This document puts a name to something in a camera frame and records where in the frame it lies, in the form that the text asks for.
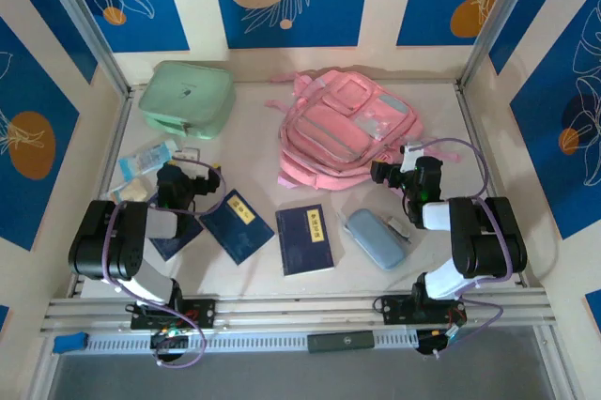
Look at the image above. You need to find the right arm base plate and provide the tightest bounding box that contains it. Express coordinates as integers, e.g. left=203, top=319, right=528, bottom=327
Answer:
left=378, top=295, right=469, bottom=326

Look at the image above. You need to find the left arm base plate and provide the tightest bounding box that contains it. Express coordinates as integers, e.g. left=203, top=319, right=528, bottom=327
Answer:
left=130, top=297, right=217, bottom=331

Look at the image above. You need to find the aluminium corner post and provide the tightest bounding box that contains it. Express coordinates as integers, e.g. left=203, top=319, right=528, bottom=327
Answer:
left=32, top=0, right=132, bottom=97
left=457, top=0, right=546, bottom=91

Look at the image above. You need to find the dark green bar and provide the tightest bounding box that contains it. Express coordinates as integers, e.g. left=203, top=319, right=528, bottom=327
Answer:
left=307, top=331, right=376, bottom=353

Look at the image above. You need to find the clear bag with beige contents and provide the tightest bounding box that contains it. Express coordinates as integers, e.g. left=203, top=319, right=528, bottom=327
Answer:
left=103, top=177, right=161, bottom=207

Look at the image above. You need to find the small grey white clip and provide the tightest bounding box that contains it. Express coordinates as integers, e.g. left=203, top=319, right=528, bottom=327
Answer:
left=382, top=215, right=413, bottom=245

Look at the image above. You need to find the plain navy book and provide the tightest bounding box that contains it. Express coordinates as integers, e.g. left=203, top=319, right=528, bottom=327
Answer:
left=148, top=209, right=206, bottom=263

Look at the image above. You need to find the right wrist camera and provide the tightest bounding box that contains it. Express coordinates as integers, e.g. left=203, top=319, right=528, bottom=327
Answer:
left=399, top=141, right=427, bottom=172

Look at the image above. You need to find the blue tape piece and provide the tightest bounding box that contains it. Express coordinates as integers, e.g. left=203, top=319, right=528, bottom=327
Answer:
left=52, top=331, right=89, bottom=355

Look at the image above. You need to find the pink backpack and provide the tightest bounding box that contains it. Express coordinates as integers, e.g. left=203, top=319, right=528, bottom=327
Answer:
left=265, top=69, right=464, bottom=192

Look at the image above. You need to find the blue white tissue packet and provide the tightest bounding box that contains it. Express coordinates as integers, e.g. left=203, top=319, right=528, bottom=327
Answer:
left=116, top=140, right=176, bottom=181

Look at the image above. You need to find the grey slotted cable tray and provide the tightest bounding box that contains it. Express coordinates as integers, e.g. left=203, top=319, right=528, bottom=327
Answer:
left=86, top=330, right=419, bottom=354

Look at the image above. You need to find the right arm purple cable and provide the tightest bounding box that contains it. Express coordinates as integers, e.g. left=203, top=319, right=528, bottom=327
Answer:
left=407, top=136, right=514, bottom=360

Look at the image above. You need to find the thick navy book yellow label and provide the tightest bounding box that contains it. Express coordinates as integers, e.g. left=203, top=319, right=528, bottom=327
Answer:
left=275, top=204, right=337, bottom=278

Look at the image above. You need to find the green zip pouch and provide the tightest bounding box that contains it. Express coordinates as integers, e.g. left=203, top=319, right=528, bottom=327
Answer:
left=138, top=60, right=236, bottom=141

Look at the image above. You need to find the blue-grey glasses case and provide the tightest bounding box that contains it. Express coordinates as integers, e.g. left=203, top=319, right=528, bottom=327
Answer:
left=346, top=208, right=408, bottom=272

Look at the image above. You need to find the aluminium cross rail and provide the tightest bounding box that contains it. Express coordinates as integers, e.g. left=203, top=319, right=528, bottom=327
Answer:
left=39, top=287, right=560, bottom=334

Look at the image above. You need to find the aluminium side rail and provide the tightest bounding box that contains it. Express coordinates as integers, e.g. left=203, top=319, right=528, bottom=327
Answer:
left=69, top=87, right=135, bottom=296
left=454, top=83, right=534, bottom=288

